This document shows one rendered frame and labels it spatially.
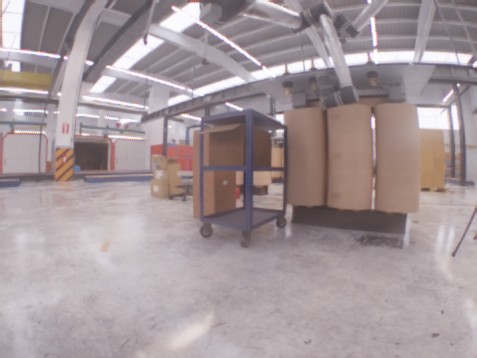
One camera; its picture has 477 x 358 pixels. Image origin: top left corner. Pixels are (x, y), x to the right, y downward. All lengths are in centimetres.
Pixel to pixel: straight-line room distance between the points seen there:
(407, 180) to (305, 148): 92
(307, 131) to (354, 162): 49
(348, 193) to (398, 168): 47
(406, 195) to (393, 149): 37
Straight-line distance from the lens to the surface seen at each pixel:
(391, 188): 182
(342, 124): 185
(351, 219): 199
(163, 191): 385
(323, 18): 178
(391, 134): 183
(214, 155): 150
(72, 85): 1122
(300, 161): 190
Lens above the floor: 52
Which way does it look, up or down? 3 degrees down
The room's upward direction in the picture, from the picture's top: straight up
